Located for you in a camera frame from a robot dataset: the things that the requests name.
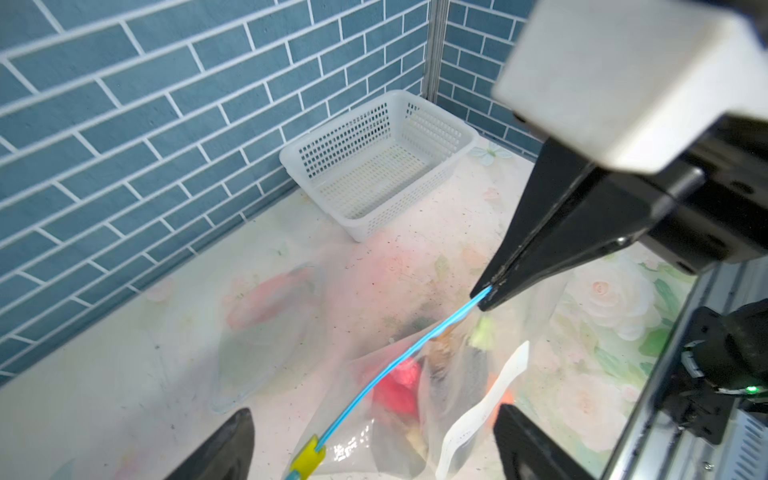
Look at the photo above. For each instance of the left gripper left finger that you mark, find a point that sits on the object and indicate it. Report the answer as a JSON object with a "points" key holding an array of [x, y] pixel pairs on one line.
{"points": [[226, 454]]}

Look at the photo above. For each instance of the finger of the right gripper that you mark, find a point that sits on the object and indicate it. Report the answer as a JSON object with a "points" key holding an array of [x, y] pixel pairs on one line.
{"points": [[546, 235], [621, 208]]}

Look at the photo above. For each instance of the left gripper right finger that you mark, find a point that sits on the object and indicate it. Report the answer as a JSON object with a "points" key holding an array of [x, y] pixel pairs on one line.
{"points": [[527, 452]]}

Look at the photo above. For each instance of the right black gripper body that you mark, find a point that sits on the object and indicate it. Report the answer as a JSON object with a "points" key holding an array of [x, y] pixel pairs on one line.
{"points": [[725, 219]]}

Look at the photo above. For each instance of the dark purple eggplant toy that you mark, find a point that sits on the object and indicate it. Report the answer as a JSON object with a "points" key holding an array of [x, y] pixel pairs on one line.
{"points": [[470, 371]]}

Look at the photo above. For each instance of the clear zip top bag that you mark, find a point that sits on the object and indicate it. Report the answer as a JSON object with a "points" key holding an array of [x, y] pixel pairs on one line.
{"points": [[349, 434]]}

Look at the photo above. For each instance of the pink crinkled food toy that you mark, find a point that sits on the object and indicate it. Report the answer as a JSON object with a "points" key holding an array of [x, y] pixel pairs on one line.
{"points": [[398, 391]]}

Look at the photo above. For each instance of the white plastic mesh basket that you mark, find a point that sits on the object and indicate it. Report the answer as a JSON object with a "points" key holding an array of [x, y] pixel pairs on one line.
{"points": [[371, 164]]}

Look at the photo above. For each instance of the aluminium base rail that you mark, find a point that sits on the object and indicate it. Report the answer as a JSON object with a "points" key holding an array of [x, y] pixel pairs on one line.
{"points": [[701, 415]]}

